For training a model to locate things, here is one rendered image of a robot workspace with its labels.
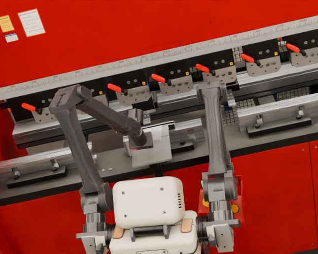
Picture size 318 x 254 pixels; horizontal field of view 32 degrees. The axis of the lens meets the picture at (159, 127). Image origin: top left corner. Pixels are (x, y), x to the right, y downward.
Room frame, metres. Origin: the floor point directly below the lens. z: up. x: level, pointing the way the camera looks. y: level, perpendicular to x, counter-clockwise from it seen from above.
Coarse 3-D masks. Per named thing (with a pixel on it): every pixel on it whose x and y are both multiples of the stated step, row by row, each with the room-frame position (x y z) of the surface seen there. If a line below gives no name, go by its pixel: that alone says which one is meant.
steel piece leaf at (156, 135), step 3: (153, 132) 2.19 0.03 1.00; (156, 132) 2.18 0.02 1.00; (159, 132) 2.18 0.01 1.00; (153, 135) 2.16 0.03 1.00; (156, 135) 2.16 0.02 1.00; (159, 135) 2.15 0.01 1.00; (153, 138) 2.14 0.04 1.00; (156, 138) 2.13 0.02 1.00; (159, 138) 2.13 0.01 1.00; (153, 141) 2.10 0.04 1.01; (156, 141) 2.09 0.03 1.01; (159, 141) 2.09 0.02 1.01
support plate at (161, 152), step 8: (168, 128) 2.19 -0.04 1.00; (168, 136) 2.13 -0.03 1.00; (160, 144) 2.08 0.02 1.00; (168, 144) 2.06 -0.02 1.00; (136, 152) 2.07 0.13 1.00; (144, 152) 2.05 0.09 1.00; (152, 152) 2.04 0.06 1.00; (160, 152) 2.02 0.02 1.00; (168, 152) 2.00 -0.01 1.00; (136, 160) 2.01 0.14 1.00; (144, 160) 1.99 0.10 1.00; (152, 160) 1.98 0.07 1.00; (160, 160) 1.96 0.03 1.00; (168, 160) 1.96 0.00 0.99
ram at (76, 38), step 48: (0, 0) 2.25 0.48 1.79; (48, 0) 2.23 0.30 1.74; (96, 0) 2.21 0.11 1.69; (144, 0) 2.19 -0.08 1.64; (192, 0) 2.17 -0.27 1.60; (240, 0) 2.15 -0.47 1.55; (288, 0) 2.13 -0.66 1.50; (0, 48) 2.25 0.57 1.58; (48, 48) 2.23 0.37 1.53; (96, 48) 2.21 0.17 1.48; (144, 48) 2.20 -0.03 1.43; (0, 96) 2.26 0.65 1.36
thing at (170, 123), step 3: (159, 123) 2.25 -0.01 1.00; (162, 123) 2.24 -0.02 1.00; (165, 123) 2.24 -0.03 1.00; (168, 123) 2.24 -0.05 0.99; (171, 123) 2.22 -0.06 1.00; (174, 123) 2.24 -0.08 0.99; (144, 126) 2.26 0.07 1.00; (147, 126) 2.25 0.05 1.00; (150, 126) 2.25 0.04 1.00; (153, 126) 2.25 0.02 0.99; (168, 126) 2.22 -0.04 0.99; (171, 126) 2.22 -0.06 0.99; (174, 126) 2.22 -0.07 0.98; (171, 129) 2.22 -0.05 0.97
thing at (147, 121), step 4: (152, 92) 2.50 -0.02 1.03; (152, 96) 2.46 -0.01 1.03; (156, 96) 2.50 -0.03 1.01; (156, 100) 2.44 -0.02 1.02; (156, 104) 2.42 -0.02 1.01; (144, 116) 2.34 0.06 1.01; (148, 116) 2.33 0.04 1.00; (144, 120) 2.30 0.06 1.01; (148, 120) 2.29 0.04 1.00; (144, 124) 2.27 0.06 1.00
